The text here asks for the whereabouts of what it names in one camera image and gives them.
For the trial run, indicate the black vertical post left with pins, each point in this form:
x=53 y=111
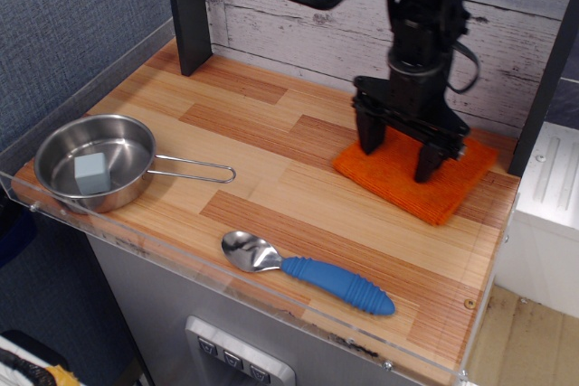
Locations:
x=192 y=34

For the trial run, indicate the stainless steel pan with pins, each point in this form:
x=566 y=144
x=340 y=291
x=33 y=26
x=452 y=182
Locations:
x=133 y=160

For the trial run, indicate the black vertical post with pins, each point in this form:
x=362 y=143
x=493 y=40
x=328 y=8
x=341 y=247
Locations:
x=192 y=34
x=565 y=12

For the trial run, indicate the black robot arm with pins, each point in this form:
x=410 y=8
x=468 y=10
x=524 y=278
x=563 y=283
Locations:
x=425 y=29

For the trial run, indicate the yellow object bottom left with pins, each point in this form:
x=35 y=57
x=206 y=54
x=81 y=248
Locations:
x=62 y=377

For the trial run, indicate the clear acrylic table guard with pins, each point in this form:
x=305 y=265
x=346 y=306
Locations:
x=249 y=149

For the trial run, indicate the spoon with blue handle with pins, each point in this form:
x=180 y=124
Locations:
x=253 y=254

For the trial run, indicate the black vertical post right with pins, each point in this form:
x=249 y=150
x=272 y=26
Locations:
x=565 y=12

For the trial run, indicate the grey-blue cube block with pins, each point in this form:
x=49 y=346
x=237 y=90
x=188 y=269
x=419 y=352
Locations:
x=91 y=173

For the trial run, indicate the white appliance at right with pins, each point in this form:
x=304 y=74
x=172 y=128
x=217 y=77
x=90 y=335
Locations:
x=539 y=257

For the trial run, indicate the silver control panel with buttons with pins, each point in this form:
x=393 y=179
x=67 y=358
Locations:
x=258 y=366

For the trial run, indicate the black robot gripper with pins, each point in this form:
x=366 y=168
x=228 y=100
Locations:
x=412 y=100

